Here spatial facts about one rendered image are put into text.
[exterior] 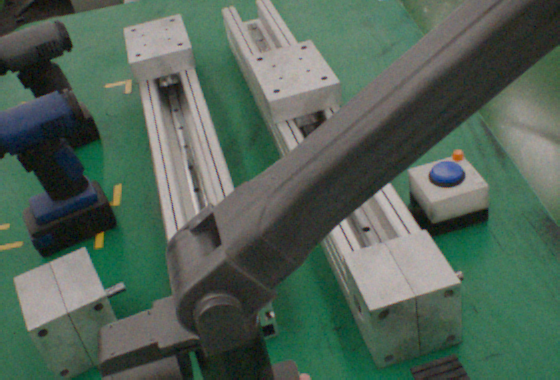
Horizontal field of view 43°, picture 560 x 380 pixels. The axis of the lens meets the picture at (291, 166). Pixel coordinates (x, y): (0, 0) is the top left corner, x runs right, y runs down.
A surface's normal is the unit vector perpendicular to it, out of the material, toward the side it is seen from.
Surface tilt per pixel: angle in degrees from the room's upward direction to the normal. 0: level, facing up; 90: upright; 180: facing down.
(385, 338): 90
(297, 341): 0
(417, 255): 0
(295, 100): 90
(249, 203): 30
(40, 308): 0
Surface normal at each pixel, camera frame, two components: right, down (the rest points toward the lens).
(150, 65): 0.25, 0.53
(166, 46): -0.16, -0.80
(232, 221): -0.62, -0.56
